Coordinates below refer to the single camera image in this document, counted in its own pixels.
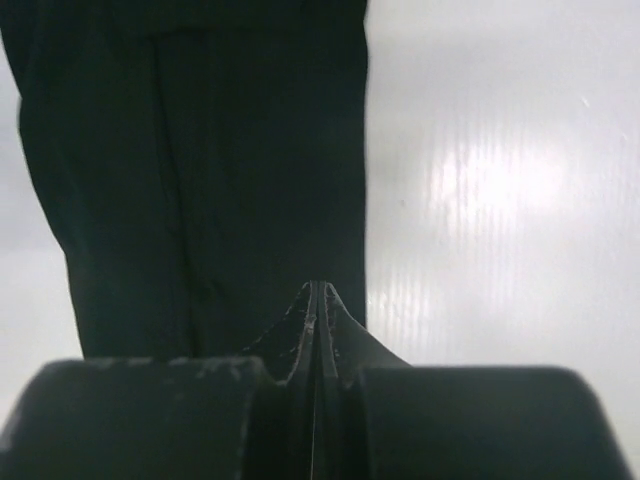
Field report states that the black t-shirt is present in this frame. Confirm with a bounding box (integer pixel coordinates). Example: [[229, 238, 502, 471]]
[[1, 1, 369, 359]]

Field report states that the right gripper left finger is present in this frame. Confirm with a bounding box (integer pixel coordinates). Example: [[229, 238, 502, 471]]
[[1, 282, 317, 479]]

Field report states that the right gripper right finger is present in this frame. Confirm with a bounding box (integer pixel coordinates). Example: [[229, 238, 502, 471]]
[[318, 282, 631, 479]]

